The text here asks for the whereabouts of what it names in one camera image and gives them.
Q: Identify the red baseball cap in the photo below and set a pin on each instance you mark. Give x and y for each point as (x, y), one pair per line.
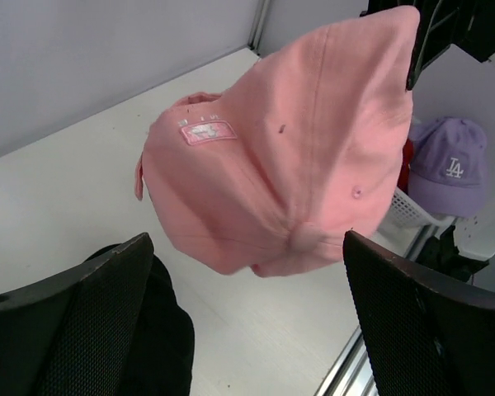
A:
(408, 151)

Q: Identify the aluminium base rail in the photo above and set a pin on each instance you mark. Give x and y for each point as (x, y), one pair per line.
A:
(351, 373)

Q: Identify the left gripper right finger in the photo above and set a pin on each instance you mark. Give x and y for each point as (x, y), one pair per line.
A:
(425, 333)

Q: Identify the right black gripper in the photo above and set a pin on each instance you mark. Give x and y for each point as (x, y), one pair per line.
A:
(469, 25)

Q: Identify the right aluminium frame post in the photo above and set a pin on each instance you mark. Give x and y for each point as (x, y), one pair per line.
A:
(258, 24)

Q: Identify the purple LA baseball cap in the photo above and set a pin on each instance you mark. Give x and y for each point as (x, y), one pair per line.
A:
(449, 168)

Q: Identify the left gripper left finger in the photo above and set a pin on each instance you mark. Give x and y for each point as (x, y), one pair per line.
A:
(70, 334)

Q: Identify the pink baseball cap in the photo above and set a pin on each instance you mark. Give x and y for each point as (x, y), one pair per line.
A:
(307, 145)

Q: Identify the white plastic basket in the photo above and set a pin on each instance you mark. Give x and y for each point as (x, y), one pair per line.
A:
(405, 213)

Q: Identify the black NY baseball cap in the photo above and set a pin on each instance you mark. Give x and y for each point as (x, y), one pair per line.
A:
(162, 348)

